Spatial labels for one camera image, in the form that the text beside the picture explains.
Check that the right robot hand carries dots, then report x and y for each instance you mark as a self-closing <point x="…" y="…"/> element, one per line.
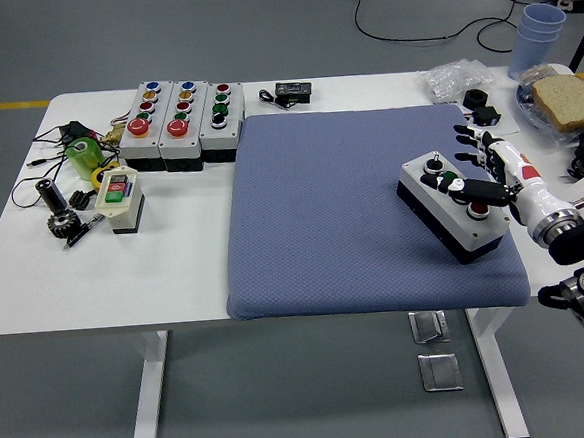
<point x="525" y="182"/>

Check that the grey four-button control box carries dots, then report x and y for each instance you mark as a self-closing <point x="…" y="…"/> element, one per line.
<point x="216" y="136"/>
<point x="466" y="232"/>

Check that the grey five-button control box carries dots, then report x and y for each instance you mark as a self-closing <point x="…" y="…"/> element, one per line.
<point x="181" y="144"/>
<point x="131" y="145"/>

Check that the black servo motor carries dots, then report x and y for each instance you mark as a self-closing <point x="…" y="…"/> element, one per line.
<point x="487" y="114"/>

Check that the blue plate with plastic wrap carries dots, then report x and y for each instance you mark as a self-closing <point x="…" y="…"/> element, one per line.
<point x="526" y="100"/>

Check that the clear plastic bag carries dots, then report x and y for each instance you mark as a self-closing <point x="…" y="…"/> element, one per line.
<point x="450" y="80"/>

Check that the stacked blue plastic cups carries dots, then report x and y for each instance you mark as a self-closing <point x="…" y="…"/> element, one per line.
<point x="530" y="47"/>

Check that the black slanted pole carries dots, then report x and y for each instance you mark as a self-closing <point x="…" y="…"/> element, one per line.
<point x="582" y="40"/>

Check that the metal floor outlet plate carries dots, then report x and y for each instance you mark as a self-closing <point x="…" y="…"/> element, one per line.
<point x="440" y="371"/>
<point x="430" y="327"/>

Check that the white table leg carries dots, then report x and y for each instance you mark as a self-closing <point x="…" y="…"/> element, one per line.
<point x="149" y="399"/>
<point x="498" y="375"/>

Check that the blue-grey padded mat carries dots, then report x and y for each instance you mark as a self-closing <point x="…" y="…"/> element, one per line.
<point x="321" y="202"/>

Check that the black digital display module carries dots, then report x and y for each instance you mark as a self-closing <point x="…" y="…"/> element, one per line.
<point x="293" y="89"/>

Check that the brass fitting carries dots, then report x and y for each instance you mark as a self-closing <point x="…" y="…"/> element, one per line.
<point x="113" y="136"/>

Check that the yellow tape roll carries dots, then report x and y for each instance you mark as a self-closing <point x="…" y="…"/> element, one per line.
<point x="96" y="178"/>

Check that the green tape roll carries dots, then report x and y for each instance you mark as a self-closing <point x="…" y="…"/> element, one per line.
<point x="88" y="165"/>

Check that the black pen probe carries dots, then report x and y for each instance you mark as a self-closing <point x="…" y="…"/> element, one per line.
<point x="80" y="236"/>

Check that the black power adapter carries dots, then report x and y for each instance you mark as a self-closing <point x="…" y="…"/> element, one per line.
<point x="75" y="130"/>

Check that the black gear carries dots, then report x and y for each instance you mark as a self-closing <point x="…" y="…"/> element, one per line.
<point x="64" y="225"/>

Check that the black metal cylinder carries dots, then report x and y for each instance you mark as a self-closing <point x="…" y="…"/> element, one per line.
<point x="52" y="195"/>

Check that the cream red-green switch box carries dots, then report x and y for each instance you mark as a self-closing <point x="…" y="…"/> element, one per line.
<point x="121" y="216"/>

